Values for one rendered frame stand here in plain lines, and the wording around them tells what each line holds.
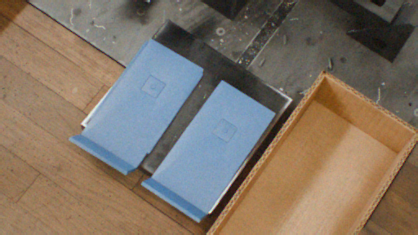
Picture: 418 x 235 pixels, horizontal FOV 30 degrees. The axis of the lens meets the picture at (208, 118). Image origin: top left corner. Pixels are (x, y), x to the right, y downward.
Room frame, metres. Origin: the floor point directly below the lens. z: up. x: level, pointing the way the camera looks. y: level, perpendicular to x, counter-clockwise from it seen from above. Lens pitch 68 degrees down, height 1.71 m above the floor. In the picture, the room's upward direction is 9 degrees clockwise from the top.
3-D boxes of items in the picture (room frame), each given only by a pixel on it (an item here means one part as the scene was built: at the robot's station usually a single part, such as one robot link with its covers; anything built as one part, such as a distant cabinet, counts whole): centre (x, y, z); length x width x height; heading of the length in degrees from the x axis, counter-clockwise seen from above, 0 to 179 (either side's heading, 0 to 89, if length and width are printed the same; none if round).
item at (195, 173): (0.28, -0.01, 0.93); 0.15 x 0.07 x 0.03; 155
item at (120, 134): (0.31, 0.08, 0.93); 0.15 x 0.07 x 0.03; 157
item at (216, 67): (0.32, 0.02, 0.91); 0.17 x 0.16 x 0.02; 64
